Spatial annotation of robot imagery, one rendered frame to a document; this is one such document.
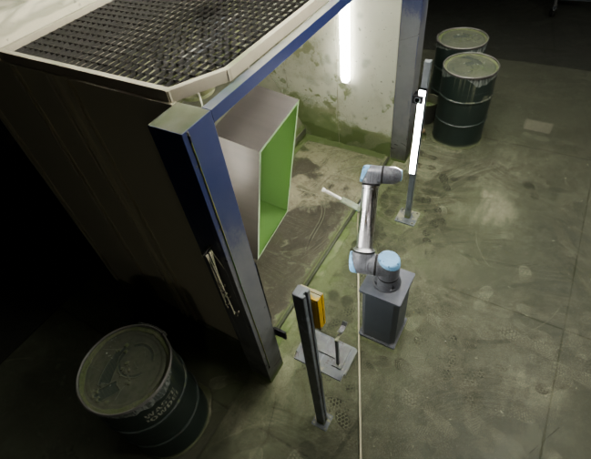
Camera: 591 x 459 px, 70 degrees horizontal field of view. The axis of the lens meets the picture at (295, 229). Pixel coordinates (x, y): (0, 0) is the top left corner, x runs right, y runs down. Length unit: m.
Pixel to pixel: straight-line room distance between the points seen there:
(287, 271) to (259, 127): 1.61
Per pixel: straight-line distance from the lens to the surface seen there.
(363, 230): 2.83
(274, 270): 3.93
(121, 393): 2.76
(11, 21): 2.90
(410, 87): 4.49
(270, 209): 3.82
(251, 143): 2.63
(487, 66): 5.13
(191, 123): 1.69
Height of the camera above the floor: 3.14
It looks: 47 degrees down
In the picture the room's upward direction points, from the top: 9 degrees counter-clockwise
